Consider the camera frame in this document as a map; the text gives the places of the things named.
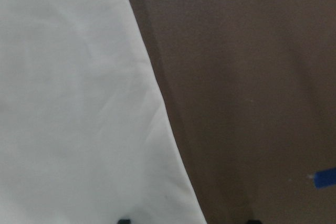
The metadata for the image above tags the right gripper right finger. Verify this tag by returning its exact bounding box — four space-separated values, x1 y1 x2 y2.
247 220 261 224

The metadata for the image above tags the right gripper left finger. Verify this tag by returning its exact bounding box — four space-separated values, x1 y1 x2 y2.
117 219 131 224

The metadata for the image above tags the cream cat print t-shirt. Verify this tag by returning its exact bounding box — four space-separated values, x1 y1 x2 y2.
1 0 205 223

